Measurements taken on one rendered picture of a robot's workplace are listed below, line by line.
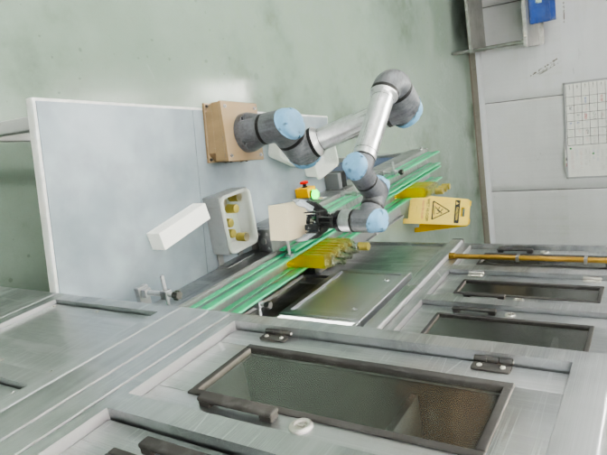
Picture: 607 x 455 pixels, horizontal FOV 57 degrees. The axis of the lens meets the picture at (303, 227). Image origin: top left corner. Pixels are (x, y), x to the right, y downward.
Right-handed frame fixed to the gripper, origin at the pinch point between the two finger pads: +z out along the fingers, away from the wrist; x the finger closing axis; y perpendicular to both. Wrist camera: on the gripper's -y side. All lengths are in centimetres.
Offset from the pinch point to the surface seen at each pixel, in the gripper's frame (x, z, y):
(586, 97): -74, -19, -606
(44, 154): -27, 35, 69
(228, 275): 18.9, 23.5, 10.6
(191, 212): -5.3, 29.0, 20.6
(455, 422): 17, -86, 89
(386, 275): 29, -12, -45
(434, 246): 24, -15, -93
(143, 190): -15, 35, 36
